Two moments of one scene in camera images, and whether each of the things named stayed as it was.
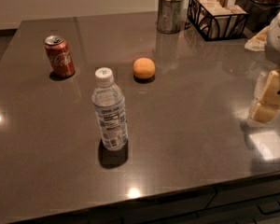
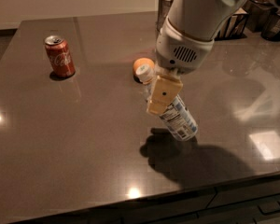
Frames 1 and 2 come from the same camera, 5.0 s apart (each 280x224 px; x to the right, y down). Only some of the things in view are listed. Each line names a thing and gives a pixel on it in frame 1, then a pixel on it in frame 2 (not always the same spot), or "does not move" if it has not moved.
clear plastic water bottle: [108, 102] → [178, 119]
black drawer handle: [270, 207] does not move
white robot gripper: [278, 39] → [179, 50]
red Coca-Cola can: [60, 56] does not move
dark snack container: [262, 9] does not move
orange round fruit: [144, 68] does not move
